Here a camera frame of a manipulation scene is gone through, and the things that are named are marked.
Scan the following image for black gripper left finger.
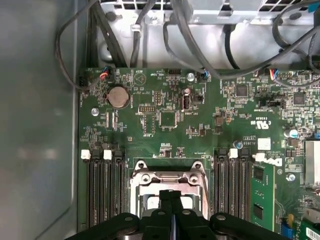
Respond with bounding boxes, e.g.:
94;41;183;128
64;189;174;240

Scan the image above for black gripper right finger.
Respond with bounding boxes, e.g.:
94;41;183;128
170;190;285;240

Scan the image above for metal wire locking lever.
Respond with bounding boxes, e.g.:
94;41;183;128
201;172;212;218

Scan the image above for metal socket cover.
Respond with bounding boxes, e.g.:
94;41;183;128
136;181;204;221

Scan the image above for CPU socket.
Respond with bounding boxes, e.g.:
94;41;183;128
129;159;210;221

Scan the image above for green RAM stick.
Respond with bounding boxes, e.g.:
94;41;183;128
251;162;277;232

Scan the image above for silver chipset heatsink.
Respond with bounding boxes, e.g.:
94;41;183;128
303;139;320;187

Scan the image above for green motherboard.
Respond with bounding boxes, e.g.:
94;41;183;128
77;66;320;240

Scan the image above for round coin battery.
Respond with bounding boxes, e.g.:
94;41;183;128
106;86;131;110

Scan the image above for black PC case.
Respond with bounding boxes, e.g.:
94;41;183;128
0;0;320;240

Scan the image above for silver metal drive cage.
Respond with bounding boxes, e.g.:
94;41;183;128
98;0;320;26

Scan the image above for grey braided cable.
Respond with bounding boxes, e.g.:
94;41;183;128
129;0;152;67

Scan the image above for thick black cable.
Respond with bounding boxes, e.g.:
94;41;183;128
224;22;241;70

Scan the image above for flat black cable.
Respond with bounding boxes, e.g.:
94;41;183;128
87;0;127;68

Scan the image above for thin black wire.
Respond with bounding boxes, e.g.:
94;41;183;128
55;0;101;90

